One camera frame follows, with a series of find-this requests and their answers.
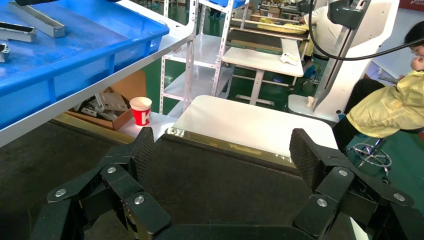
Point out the white yellow handheld device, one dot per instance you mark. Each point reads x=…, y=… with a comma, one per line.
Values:
x=288, y=59

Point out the brown cardboard box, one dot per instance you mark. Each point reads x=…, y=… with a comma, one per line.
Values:
x=132, y=86

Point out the white square side table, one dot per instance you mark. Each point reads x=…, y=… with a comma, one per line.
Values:
x=248, y=122

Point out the red white paper cup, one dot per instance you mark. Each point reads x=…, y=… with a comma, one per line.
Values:
x=141, y=116

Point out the blue plastic tray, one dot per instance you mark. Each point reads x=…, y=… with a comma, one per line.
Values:
x=82, y=43

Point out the grey metal brackets pile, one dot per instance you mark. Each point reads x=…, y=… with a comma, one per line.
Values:
x=112, y=101

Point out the dark background workbench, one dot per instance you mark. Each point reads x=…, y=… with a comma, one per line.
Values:
x=255, y=38

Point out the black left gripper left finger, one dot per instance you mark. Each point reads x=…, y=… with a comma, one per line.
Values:
x=112, y=185

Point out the person in white shirt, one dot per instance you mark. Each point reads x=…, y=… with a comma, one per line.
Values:
x=321, y=30

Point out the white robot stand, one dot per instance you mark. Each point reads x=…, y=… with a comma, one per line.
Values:
x=348, y=76

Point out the chrome swivel stool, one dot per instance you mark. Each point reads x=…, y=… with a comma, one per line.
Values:
x=385, y=181

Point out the white metal storage rack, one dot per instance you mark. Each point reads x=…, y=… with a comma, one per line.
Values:
x=205, y=49

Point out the black-haired person yellow coat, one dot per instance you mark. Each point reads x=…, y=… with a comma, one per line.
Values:
x=387, y=106

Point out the white small board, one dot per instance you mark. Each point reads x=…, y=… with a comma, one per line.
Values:
x=162, y=124

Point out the dark grey robot housing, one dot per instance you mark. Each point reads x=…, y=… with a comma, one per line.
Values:
x=344, y=15

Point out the small beige object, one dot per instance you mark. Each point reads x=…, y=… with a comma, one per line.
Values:
x=310, y=101

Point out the grey metal channel part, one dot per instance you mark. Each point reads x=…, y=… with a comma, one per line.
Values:
x=20, y=35
x=4, y=54
x=49, y=29

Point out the white perforated shelf post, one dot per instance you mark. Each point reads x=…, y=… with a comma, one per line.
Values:
x=189, y=73

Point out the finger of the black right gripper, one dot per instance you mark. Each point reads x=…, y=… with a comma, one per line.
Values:
x=33, y=2

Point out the black container with brass rim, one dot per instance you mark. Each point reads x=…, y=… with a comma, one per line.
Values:
x=215, y=185

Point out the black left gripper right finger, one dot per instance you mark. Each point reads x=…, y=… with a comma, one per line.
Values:
x=344, y=188

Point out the yellow cloth on workbench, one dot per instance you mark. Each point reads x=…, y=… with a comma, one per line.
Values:
x=281, y=28

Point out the white background table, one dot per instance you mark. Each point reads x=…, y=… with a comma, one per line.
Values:
x=261, y=61

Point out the blue bin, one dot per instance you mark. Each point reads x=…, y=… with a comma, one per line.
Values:
x=228, y=3

